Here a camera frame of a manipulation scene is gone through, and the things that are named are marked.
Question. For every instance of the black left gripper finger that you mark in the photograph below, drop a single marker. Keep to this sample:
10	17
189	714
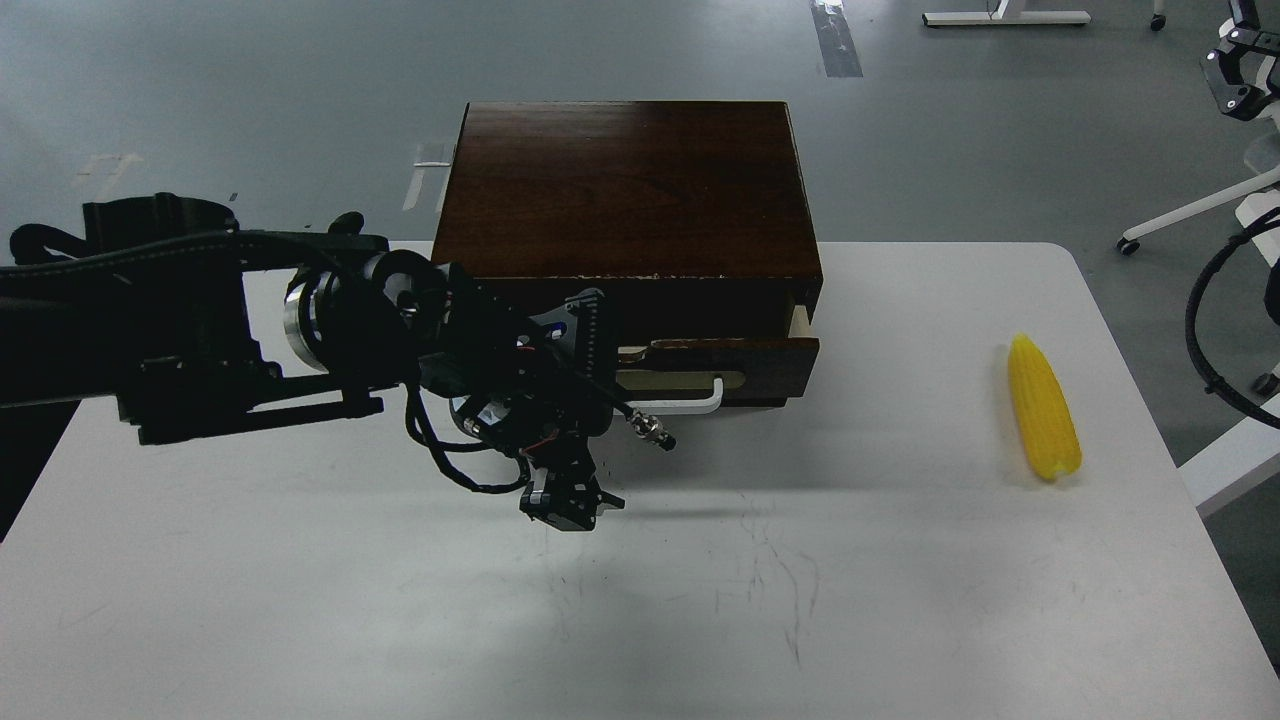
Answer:
567	496

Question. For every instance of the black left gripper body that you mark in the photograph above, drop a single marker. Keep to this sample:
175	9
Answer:
479	375

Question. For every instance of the white drawer handle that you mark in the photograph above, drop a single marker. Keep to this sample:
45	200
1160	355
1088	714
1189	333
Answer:
684	406

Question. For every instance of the dark wooden drawer front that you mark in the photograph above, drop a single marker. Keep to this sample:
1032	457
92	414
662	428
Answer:
755	372

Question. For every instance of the yellow corn cob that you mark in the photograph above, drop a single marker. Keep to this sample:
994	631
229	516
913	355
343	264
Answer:
1046	426

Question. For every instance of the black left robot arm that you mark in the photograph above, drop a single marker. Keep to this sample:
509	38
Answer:
199	328

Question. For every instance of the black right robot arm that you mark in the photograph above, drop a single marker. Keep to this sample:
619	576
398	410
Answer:
1241	71

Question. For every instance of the dark wooden drawer cabinet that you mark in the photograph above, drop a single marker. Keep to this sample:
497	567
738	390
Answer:
691	216

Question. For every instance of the white desk leg base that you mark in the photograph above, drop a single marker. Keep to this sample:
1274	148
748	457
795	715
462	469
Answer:
1007	13

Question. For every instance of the white office chair base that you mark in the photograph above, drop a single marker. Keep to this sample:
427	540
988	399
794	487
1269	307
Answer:
1260	156

